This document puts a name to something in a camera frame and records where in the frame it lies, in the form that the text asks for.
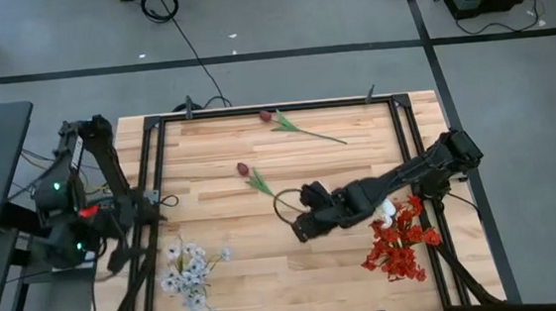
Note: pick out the black aluminium table frame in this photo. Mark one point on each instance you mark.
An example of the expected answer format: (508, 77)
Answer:
(274, 108)

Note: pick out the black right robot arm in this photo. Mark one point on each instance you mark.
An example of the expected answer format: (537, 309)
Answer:
(408, 170)

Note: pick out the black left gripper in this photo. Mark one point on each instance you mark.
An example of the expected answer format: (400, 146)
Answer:
(71, 246)

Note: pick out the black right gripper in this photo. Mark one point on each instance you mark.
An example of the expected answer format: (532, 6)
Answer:
(346, 205)

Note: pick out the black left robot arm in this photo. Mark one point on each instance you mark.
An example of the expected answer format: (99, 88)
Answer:
(109, 164)

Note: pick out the dark red tulip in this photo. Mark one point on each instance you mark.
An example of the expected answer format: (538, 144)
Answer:
(265, 116)
(242, 168)

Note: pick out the red tape tab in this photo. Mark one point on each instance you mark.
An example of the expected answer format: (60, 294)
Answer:
(88, 211)

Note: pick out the large white flower bunch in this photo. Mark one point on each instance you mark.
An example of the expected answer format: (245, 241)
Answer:
(196, 283)

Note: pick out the black frame clamp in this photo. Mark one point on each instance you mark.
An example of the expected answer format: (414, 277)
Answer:
(188, 108)
(369, 94)

